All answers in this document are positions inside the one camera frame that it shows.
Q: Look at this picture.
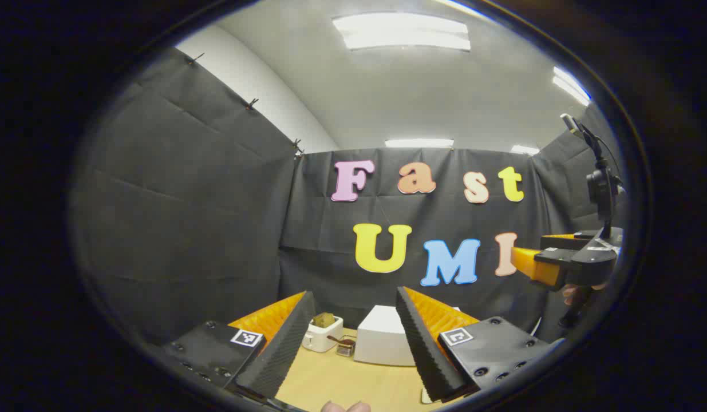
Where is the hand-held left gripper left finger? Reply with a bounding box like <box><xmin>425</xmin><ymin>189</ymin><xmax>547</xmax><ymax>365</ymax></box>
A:
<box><xmin>160</xmin><ymin>291</ymin><xmax>318</xmax><ymax>400</ymax></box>

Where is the white microwave oven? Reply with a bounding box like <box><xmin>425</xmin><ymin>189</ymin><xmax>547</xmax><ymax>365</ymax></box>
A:
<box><xmin>353</xmin><ymin>304</ymin><xmax>463</xmax><ymax>367</ymax></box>

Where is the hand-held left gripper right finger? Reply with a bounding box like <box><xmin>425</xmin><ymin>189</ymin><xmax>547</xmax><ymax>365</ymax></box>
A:
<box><xmin>396</xmin><ymin>286</ymin><xmax>564</xmax><ymax>403</ymax></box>

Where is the black backdrop cloth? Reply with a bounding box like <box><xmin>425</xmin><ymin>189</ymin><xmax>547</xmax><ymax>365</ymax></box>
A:
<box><xmin>70</xmin><ymin>47</ymin><xmax>623</xmax><ymax>344</ymax></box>

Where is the white toaster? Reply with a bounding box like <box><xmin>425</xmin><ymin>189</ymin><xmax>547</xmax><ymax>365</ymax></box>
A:
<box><xmin>302</xmin><ymin>315</ymin><xmax>344</xmax><ymax>353</ymax></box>

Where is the large ceiling light panel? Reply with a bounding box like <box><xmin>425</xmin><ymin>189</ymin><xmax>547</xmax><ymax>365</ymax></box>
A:
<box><xmin>332</xmin><ymin>13</ymin><xmax>472</xmax><ymax>52</ymax></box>

